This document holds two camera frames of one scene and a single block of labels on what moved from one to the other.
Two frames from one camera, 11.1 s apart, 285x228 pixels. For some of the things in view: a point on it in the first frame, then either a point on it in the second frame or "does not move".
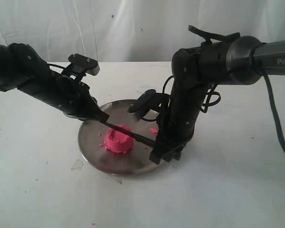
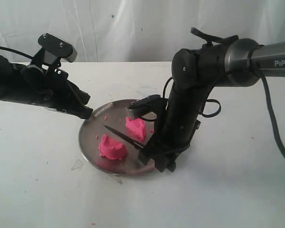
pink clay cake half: x=116 y=141 → x=111 y=148
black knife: x=146 y=140 → x=127 y=139
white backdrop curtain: x=132 y=31 does not move
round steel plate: x=92 y=136 does not move
